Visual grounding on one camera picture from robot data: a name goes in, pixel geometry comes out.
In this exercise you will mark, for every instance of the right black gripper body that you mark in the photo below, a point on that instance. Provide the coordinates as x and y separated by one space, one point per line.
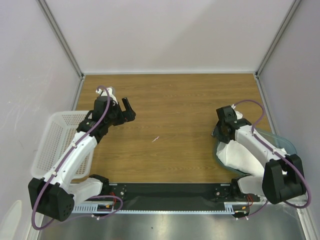
216 133

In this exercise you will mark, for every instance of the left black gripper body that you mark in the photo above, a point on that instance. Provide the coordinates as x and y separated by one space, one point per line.
117 117

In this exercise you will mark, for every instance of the white towel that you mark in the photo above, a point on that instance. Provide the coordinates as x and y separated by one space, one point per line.
264 153

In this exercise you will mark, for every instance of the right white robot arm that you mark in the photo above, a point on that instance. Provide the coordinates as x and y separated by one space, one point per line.
267 170

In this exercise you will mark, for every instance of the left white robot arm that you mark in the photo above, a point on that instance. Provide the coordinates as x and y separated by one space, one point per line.
53 195

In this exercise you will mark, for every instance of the white plastic laundry basket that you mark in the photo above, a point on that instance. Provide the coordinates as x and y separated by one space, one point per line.
59 133

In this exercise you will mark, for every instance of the clear blue plastic tray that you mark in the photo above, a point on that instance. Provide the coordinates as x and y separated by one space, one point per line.
285 142

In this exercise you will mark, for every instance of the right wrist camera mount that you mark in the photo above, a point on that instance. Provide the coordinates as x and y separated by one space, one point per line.
239 115

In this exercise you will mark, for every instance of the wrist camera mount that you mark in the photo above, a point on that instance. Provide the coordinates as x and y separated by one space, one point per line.
239 115
107 91

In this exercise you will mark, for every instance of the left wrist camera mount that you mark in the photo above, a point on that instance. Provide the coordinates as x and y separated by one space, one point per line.
107 91

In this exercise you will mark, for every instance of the aluminium frame rail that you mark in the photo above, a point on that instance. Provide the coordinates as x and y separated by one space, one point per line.
101 206

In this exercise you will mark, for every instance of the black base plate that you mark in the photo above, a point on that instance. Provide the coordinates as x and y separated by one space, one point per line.
176 197

